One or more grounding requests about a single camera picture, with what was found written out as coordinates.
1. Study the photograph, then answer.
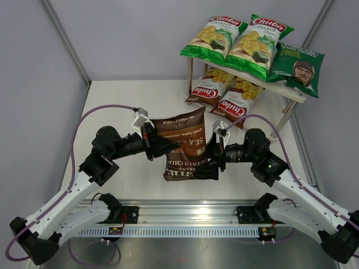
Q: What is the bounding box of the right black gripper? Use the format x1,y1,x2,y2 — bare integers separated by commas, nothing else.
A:
194,131,257,180

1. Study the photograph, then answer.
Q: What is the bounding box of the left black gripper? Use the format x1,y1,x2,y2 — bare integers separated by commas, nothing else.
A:
109,122,180,161

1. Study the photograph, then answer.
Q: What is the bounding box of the brown Kettle sea salt bag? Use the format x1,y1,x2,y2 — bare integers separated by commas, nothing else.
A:
151,107,208,182

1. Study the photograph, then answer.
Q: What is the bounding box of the brown Chuba chips bag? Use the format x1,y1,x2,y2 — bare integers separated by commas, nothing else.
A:
210,77,265,123
186,68,234,106

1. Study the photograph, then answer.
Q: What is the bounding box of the green Chuba cassava chips bag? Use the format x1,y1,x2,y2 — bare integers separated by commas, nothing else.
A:
180,16,248,64

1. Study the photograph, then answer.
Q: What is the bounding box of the dark green Real chips bag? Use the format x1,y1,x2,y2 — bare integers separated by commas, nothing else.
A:
266,42,325,98

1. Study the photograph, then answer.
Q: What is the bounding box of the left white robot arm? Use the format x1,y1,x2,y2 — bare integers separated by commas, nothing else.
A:
10,123,180,265

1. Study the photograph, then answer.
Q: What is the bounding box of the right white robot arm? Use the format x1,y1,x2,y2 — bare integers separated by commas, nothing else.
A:
195,128,358,264

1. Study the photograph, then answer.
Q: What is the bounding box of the white two-tier shelf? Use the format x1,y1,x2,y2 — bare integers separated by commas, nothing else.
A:
185,57,307,140

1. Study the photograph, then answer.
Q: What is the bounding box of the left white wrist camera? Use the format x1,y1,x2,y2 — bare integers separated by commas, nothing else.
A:
131,108,149,135

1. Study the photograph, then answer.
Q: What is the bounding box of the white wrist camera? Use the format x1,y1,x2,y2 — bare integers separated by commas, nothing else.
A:
212,120,230,139
131,108,149,135

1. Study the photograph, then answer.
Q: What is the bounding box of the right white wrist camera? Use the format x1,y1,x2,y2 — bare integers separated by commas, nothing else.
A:
212,120,230,139

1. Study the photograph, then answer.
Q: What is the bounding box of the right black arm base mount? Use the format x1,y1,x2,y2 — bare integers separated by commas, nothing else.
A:
235,206,273,224

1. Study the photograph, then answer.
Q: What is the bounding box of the white slotted cable duct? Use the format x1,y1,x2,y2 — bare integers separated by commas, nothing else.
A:
77,225,259,238

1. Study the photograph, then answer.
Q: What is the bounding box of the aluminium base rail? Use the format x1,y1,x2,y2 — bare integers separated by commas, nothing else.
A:
75,199,281,225

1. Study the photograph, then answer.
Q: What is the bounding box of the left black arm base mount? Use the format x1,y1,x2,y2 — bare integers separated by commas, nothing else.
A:
106,206,140,224

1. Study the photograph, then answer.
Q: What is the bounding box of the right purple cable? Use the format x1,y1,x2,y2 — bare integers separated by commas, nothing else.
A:
225,114,359,244

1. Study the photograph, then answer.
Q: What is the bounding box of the purple cable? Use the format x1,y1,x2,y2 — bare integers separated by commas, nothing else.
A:
225,114,359,244
5,104,140,266

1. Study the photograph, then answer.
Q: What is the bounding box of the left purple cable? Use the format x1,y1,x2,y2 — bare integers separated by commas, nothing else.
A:
5,104,140,266

